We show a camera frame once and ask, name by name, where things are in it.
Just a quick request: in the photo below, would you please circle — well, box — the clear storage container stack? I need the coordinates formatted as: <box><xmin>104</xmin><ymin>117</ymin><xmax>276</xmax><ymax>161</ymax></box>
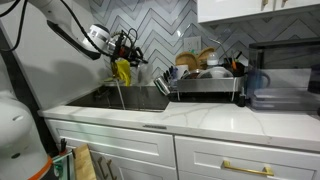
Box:
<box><xmin>250</xmin><ymin>87</ymin><xmax>320</xmax><ymax>112</ymax></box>

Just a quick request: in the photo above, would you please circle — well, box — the steel dish rack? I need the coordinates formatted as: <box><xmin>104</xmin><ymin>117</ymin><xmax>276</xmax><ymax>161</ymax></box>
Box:
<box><xmin>168</xmin><ymin>64</ymin><xmax>246</xmax><ymax>103</ymax></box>

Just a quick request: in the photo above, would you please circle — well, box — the white wall outlet plate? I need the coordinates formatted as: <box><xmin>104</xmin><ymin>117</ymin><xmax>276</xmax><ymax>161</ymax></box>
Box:
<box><xmin>183</xmin><ymin>35</ymin><xmax>202</xmax><ymax>54</ymax></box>

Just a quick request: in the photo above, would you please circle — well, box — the round wooden plate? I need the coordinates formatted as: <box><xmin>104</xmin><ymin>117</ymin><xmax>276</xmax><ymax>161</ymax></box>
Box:
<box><xmin>196</xmin><ymin>46</ymin><xmax>216</xmax><ymax>70</ymax></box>
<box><xmin>174</xmin><ymin>51</ymin><xmax>198</xmax><ymax>72</ymax></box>

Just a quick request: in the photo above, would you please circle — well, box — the glass pot lid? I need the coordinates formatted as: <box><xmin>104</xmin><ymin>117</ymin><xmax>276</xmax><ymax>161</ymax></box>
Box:
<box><xmin>181</xmin><ymin>68</ymin><xmax>204</xmax><ymax>80</ymax></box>

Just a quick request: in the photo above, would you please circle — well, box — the black utensil holder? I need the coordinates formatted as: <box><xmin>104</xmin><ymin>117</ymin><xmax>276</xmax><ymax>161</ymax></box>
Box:
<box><xmin>222</xmin><ymin>49</ymin><xmax>247</xmax><ymax>78</ymax></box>

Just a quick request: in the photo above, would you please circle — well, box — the steel utensil cup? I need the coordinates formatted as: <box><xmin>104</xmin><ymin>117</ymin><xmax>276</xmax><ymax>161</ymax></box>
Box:
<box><xmin>153</xmin><ymin>75</ymin><xmax>172</xmax><ymax>97</ymax></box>

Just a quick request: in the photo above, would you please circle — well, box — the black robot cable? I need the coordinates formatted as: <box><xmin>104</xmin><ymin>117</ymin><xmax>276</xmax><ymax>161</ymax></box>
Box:
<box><xmin>0</xmin><ymin>0</ymin><xmax>138</xmax><ymax>58</ymax></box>

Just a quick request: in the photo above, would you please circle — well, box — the white base cabinet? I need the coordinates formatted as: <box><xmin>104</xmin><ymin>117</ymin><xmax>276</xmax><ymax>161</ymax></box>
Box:
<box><xmin>44</xmin><ymin>118</ymin><xmax>320</xmax><ymax>180</ymax></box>

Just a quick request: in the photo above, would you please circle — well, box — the wooden board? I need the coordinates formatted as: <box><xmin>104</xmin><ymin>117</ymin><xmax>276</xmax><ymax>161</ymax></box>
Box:
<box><xmin>72</xmin><ymin>143</ymin><xmax>98</xmax><ymax>180</ymax></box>

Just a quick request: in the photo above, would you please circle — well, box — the clear plastic bowl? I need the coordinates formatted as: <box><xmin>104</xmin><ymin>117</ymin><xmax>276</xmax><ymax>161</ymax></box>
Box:
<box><xmin>199</xmin><ymin>65</ymin><xmax>234</xmax><ymax>80</ymax></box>

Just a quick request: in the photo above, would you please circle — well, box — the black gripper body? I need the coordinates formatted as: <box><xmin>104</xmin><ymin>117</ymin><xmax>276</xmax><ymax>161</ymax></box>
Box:
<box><xmin>112</xmin><ymin>39</ymin><xmax>138</xmax><ymax>63</ymax></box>

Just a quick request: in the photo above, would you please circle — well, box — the blue water pitcher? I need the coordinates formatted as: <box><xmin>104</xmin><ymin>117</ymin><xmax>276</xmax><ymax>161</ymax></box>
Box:
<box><xmin>246</xmin><ymin>66</ymin><xmax>272</xmax><ymax>99</ymax></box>

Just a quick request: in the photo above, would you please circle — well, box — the metal robot cart frame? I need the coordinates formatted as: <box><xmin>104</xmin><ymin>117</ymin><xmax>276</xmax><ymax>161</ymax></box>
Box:
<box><xmin>51</xmin><ymin>138</ymin><xmax>76</xmax><ymax>180</ymax></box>

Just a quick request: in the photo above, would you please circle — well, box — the white cup with blue label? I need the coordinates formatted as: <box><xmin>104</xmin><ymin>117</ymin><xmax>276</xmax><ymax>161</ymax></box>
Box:
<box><xmin>175</xmin><ymin>64</ymin><xmax>190</xmax><ymax>80</ymax></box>

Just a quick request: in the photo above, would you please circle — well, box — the stainless steel sink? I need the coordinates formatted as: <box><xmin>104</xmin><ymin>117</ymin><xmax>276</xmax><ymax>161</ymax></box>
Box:
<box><xmin>64</xmin><ymin>84</ymin><xmax>171</xmax><ymax>113</ymax></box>

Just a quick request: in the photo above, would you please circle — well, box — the small black bottle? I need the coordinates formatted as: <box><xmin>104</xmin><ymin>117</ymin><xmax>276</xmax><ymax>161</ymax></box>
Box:
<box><xmin>237</xmin><ymin>86</ymin><xmax>247</xmax><ymax>108</ymax></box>

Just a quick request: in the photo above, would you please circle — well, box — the black countertop appliance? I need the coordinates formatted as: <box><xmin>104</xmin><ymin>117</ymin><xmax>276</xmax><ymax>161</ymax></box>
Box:
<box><xmin>248</xmin><ymin>37</ymin><xmax>320</xmax><ymax>94</ymax></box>

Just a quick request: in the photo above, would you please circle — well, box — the white upper cabinet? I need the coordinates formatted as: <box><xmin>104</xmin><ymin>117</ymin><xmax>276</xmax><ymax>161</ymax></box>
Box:
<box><xmin>197</xmin><ymin>0</ymin><xmax>320</xmax><ymax>24</ymax></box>

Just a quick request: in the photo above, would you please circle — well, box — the bronze cabinet door handle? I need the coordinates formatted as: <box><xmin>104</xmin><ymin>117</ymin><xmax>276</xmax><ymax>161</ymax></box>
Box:
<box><xmin>96</xmin><ymin>156</ymin><xmax>108</xmax><ymax>180</ymax></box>
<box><xmin>106</xmin><ymin>159</ymin><xmax>118</xmax><ymax>180</ymax></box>

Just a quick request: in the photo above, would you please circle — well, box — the yellow cloth on faucet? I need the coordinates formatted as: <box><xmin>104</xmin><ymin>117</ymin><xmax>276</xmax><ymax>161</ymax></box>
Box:
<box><xmin>111</xmin><ymin>58</ymin><xmax>132</xmax><ymax>87</ymax></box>

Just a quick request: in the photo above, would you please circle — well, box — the gold drawer handle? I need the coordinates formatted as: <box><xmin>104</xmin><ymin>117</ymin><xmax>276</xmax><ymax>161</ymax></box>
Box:
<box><xmin>222</xmin><ymin>160</ymin><xmax>275</xmax><ymax>177</ymax></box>

